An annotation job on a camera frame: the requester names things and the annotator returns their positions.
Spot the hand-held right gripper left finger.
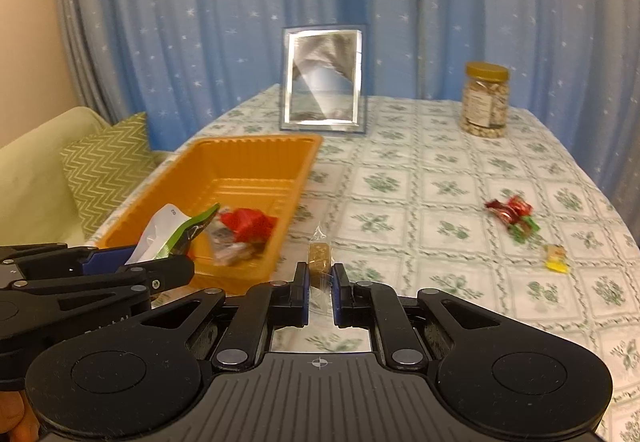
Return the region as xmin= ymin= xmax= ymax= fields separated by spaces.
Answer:
xmin=130 ymin=263 xmax=311 ymax=373

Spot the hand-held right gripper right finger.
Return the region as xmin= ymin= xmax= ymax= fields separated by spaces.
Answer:
xmin=331 ymin=264 xmax=511 ymax=371

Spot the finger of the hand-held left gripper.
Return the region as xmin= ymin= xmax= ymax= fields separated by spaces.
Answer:
xmin=0 ymin=243 xmax=139 ymax=293
xmin=0 ymin=256 xmax=196 ymax=323

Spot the clear-wrapped brown candy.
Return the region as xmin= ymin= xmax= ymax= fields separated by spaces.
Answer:
xmin=307 ymin=222 xmax=333 ymax=313

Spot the green and white snack packet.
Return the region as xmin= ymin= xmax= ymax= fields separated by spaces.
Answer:
xmin=125 ymin=203 xmax=222 ymax=267

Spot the silver snack packet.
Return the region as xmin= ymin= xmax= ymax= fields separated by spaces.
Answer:
xmin=207 ymin=223 xmax=266 ymax=267

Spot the large red twist-wrapped snack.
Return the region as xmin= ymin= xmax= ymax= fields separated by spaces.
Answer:
xmin=218 ymin=208 xmax=279 ymax=243

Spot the orange plastic tray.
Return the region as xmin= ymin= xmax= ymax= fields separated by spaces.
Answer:
xmin=95 ymin=134 xmax=323 ymax=295

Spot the red foil candy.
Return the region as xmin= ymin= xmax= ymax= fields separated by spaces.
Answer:
xmin=485 ymin=196 xmax=533 ymax=225

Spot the green candy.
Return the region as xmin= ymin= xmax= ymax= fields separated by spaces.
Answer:
xmin=510 ymin=217 xmax=541 ymax=243

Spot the yellow candy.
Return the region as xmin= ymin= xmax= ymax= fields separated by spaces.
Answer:
xmin=544 ymin=244 xmax=571 ymax=273

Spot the person's left hand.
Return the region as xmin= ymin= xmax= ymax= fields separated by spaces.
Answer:
xmin=0 ymin=391 xmax=42 ymax=442

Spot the green zigzag cushion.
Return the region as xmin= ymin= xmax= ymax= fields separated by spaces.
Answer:
xmin=61 ymin=112 xmax=161 ymax=240

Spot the light green sofa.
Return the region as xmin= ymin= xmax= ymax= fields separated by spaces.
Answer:
xmin=0 ymin=106 xmax=171 ymax=250

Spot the floral white tablecloth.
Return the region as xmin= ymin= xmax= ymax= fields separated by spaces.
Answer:
xmin=85 ymin=84 xmax=640 ymax=442

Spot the clear jar with gold lid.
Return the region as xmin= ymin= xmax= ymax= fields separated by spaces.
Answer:
xmin=459 ymin=62 xmax=511 ymax=139

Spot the silver picture frame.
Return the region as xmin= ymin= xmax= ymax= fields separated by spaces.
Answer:
xmin=278 ymin=24 xmax=370 ymax=137

